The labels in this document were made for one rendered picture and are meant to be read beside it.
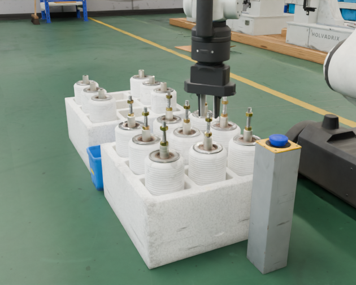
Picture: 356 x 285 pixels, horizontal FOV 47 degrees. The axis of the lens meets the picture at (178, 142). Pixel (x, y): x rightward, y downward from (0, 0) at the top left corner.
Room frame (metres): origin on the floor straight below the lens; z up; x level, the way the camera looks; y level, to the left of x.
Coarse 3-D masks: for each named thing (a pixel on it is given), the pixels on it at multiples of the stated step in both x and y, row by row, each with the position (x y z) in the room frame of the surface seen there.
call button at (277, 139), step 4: (272, 136) 0.81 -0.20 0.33; (276, 136) 0.81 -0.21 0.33; (280, 136) 0.81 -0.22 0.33; (284, 136) 0.81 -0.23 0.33; (272, 140) 0.80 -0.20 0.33; (276, 140) 0.79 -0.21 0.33; (280, 140) 0.79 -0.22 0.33; (284, 140) 0.79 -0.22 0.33; (272, 144) 0.80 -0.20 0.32; (276, 144) 0.80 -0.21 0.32; (280, 144) 0.79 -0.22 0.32; (284, 144) 0.80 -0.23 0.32
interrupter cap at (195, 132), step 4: (176, 128) 1.06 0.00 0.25; (180, 128) 1.07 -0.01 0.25; (192, 128) 1.07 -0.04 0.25; (196, 128) 1.06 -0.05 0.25; (176, 132) 1.03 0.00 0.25; (180, 132) 1.04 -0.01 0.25; (192, 132) 1.04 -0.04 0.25; (196, 132) 1.03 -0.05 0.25; (200, 132) 1.03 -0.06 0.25; (180, 136) 1.01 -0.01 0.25; (184, 136) 1.00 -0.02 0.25; (188, 136) 1.00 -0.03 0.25; (192, 136) 1.00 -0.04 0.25; (196, 136) 1.01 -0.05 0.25
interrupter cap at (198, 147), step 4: (196, 144) 0.95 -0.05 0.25; (200, 144) 0.95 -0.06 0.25; (212, 144) 0.95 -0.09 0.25; (216, 144) 0.95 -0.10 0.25; (220, 144) 0.95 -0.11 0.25; (196, 148) 0.93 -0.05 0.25; (200, 148) 0.93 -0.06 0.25; (212, 148) 0.93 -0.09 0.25; (216, 148) 0.93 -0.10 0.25; (220, 148) 0.93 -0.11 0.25; (200, 152) 0.90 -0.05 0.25; (204, 152) 0.90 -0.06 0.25; (208, 152) 0.90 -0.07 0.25; (212, 152) 0.90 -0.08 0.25; (216, 152) 0.90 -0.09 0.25
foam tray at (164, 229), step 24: (120, 168) 0.96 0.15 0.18; (120, 192) 0.96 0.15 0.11; (144, 192) 0.84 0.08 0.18; (192, 192) 0.84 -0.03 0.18; (216, 192) 0.86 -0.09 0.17; (240, 192) 0.89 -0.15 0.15; (120, 216) 0.97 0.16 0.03; (144, 216) 0.80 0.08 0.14; (168, 216) 0.80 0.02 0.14; (192, 216) 0.83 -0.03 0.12; (216, 216) 0.86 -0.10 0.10; (240, 216) 0.89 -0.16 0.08; (144, 240) 0.80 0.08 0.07; (168, 240) 0.80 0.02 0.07; (192, 240) 0.83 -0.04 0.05; (216, 240) 0.86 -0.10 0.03; (240, 240) 0.89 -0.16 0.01
